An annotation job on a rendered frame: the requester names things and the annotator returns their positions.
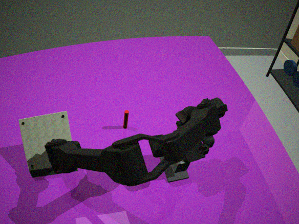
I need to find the dark red peg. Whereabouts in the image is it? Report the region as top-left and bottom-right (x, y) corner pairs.
(123, 110), (129, 129)

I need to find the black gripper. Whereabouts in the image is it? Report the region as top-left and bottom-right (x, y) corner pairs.
(148, 121), (215, 158)

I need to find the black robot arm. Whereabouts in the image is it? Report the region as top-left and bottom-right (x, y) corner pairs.
(45, 97), (228, 186)

